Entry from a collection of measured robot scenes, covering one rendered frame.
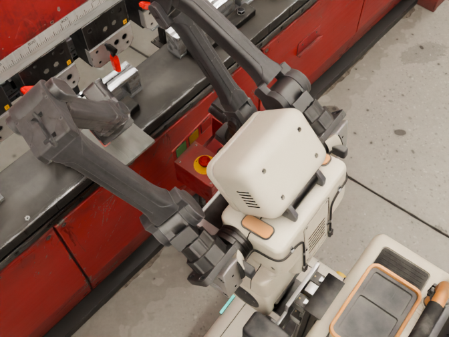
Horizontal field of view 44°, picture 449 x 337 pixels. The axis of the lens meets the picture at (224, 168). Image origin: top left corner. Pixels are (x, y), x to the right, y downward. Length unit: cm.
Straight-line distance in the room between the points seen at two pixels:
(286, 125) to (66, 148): 44
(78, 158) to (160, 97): 91
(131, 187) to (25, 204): 72
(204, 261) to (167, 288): 130
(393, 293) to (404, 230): 114
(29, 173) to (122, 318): 91
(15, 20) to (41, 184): 55
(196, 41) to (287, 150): 48
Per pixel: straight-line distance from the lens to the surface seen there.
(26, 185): 176
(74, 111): 107
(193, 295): 244
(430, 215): 272
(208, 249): 117
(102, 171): 100
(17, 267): 181
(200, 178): 177
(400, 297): 153
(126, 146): 160
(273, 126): 114
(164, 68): 192
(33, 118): 97
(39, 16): 143
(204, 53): 150
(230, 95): 155
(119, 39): 165
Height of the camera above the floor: 231
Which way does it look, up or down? 59 degrees down
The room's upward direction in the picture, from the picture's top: 2 degrees counter-clockwise
